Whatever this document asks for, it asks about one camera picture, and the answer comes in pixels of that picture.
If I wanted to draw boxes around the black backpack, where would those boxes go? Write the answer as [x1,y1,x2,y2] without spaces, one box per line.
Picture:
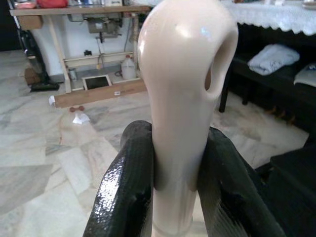
[255,145,316,237]

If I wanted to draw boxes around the wooden sewing table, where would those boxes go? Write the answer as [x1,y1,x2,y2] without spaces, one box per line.
[9,4,153,94]

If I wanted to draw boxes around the black upright vacuum cleaner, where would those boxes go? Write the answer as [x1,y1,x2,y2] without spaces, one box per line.
[18,29,60,92]

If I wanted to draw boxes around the folded pale blue cloth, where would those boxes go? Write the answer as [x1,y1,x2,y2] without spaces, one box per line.
[247,44,301,76]

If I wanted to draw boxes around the white framed black pedal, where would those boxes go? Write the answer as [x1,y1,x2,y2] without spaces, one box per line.
[81,75,112,91]

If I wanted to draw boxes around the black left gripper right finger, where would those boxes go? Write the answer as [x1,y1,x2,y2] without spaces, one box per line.
[197,127,287,237]

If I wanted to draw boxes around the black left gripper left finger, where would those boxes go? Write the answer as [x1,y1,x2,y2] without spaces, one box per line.
[82,120,156,237]

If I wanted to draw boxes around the white lace tablecloth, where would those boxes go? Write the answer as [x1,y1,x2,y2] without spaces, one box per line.
[222,0,316,37]

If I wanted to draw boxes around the long wooden plank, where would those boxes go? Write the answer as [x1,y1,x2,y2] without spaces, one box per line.
[54,80,148,109]

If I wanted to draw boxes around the white plastic jug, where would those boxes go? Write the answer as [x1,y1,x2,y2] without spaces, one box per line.
[120,54,138,80]

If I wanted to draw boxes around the white BitRobot bag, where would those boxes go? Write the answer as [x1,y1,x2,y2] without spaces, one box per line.
[293,62,316,87]

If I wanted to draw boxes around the grey sewing machine motor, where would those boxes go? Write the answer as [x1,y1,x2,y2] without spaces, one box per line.
[87,17,121,34]

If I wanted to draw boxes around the black low table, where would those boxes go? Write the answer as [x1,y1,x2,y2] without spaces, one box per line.
[218,21,316,129]

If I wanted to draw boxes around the red cloth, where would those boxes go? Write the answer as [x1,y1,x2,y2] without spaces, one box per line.
[36,0,69,8]

